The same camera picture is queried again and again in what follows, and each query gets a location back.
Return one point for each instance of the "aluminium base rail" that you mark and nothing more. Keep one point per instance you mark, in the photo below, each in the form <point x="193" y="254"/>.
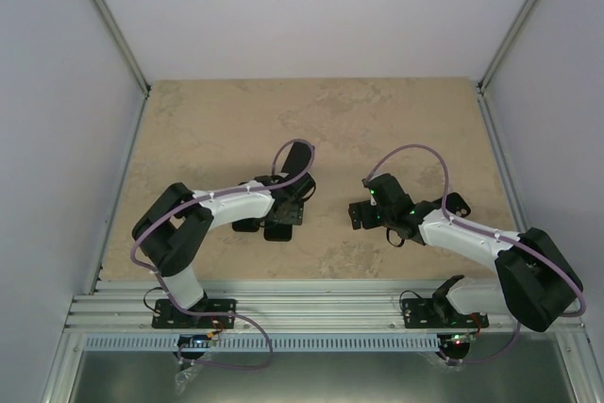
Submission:
<point x="278" y="306"/>

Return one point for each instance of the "black phone case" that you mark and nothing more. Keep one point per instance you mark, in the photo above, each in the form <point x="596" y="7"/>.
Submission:
<point x="453" y="204"/>

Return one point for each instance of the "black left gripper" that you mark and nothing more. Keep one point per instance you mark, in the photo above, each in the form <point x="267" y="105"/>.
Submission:
<point x="294" y="215"/>

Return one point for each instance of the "aluminium frame post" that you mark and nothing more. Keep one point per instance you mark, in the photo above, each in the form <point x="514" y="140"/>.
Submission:
<point x="119" y="39"/>
<point x="519" y="22"/>

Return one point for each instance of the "grey slotted cable duct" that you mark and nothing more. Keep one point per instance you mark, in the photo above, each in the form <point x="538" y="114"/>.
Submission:
<point x="254" y="342"/>

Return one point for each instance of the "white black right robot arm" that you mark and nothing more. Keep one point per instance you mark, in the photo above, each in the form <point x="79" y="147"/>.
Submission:
<point x="536" y="284"/>

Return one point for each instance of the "aluminium frame post left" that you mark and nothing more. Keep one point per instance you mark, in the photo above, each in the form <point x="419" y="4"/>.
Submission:
<point x="119" y="39"/>

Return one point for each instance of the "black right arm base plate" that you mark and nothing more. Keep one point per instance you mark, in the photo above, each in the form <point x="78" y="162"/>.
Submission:
<point x="419" y="312"/>

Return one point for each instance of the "aluminium side rail right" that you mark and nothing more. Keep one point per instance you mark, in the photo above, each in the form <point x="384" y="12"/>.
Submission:
<point x="502" y="160"/>

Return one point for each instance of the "white-edged black phone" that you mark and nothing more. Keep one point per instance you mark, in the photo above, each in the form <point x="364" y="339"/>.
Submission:
<point x="297" y="160"/>

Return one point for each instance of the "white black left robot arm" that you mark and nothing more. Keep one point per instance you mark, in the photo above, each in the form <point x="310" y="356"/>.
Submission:
<point x="173" y="229"/>

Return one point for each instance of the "aluminium frame post right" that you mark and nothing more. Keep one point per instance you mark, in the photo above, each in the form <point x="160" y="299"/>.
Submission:
<point x="519" y="22"/>

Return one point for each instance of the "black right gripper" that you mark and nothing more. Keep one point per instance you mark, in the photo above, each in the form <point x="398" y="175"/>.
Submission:
<point x="368" y="220"/>

